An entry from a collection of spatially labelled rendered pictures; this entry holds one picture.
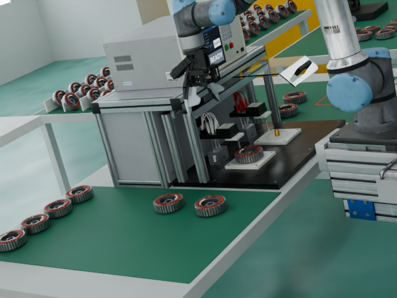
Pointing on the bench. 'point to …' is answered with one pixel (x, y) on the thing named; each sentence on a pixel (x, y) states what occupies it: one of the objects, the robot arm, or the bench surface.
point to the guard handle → (302, 67)
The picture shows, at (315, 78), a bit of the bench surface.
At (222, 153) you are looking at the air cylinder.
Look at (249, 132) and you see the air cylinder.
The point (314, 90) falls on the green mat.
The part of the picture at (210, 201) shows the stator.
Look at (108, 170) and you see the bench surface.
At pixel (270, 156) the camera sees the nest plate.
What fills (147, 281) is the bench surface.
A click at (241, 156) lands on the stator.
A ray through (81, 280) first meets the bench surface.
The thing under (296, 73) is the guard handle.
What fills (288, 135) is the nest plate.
